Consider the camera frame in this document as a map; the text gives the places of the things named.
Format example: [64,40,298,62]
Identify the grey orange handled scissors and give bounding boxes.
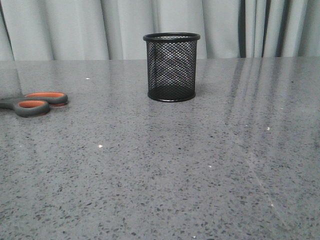
[0,91,68,118]

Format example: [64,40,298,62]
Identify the black mesh pen cup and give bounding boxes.
[143,32,201,103]

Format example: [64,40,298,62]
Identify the grey pleated curtain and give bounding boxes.
[0,0,320,61]

